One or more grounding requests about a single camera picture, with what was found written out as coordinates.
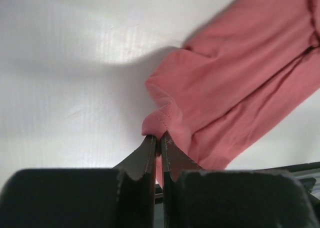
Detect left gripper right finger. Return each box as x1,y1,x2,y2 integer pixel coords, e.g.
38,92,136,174
160,132,316,228

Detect pink t shirt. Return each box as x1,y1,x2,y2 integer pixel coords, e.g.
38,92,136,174
142,0,320,170

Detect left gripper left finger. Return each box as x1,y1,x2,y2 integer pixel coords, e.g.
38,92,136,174
0,135,157,228

